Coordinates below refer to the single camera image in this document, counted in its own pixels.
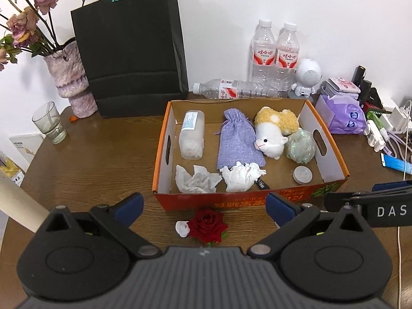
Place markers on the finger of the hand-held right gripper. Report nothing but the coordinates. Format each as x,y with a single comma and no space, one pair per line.
336,199
392,186

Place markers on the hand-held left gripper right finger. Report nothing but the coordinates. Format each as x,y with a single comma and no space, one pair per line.
281,207

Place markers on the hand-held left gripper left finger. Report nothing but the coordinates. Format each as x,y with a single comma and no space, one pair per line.
130,206

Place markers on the black tag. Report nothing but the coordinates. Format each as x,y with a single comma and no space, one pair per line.
260,183

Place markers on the small grey round disc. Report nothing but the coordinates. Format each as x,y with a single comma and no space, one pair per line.
302,175

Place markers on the red cardboard box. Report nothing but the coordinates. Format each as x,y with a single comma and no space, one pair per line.
161,173

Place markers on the white tissue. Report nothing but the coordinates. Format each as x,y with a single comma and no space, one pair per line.
239,177
196,180

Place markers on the small white shell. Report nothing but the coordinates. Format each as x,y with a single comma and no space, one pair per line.
182,229

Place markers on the pale green plastic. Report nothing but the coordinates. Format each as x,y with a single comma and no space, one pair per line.
301,146

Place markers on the yellow white plush sheep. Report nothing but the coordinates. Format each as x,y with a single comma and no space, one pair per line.
273,135

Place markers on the red artificial rose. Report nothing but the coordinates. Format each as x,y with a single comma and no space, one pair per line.
206,225

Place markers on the frosted cotton swab container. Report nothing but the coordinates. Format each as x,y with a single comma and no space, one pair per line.
192,135

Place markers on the blue tube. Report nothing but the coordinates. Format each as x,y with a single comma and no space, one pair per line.
397,164

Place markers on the white plastic clips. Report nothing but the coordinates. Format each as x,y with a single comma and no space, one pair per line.
375,136

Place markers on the white charger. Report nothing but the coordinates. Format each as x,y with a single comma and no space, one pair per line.
400,119

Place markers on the green small bottle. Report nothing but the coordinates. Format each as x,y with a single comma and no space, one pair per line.
375,116

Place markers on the purple wet wipes pack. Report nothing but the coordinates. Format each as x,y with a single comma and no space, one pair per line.
341,114

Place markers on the black flat case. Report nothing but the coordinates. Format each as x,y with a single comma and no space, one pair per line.
375,98

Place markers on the cream thermos bottle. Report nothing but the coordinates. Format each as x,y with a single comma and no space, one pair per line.
19,202

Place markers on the glass cup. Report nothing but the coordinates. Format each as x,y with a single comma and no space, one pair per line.
51,125

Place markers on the pink patterned case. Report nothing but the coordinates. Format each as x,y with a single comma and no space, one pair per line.
341,85

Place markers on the black device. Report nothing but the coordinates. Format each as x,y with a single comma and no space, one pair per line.
359,77

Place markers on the thin stirring rod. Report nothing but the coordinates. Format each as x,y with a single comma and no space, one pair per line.
53,116

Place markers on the yellow white paper bag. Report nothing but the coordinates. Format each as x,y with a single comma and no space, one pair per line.
19,154

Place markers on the clear water bottle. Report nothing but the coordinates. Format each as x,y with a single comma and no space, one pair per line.
263,54
286,58
238,89

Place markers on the white round robot speaker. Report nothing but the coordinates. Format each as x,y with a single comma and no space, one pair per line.
309,72

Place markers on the pink mottled vase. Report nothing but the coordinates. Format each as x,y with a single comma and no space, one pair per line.
69,77

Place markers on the black paper bag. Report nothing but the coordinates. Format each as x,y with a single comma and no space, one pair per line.
128,45

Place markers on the dried roses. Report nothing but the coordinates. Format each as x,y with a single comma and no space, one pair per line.
24,25

